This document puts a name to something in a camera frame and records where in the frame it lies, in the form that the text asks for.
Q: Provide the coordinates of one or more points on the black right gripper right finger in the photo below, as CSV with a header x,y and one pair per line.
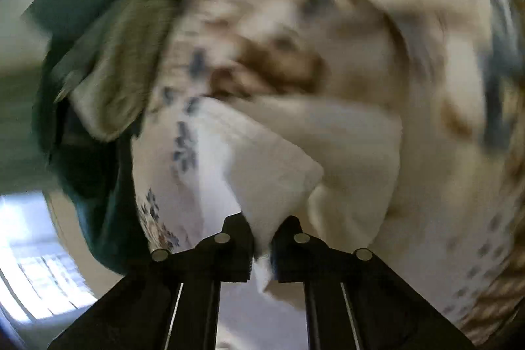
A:
x,y
354,300

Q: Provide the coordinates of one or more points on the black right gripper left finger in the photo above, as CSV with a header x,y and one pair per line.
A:
x,y
170,302

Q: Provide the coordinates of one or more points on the white pant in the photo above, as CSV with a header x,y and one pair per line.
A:
x,y
333,165

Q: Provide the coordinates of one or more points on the bright window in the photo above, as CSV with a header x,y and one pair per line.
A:
x,y
39,278

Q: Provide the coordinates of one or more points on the olive green towel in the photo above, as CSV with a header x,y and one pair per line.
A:
x,y
107,74

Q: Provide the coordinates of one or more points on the floral bed sheet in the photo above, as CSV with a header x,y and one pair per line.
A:
x,y
452,71

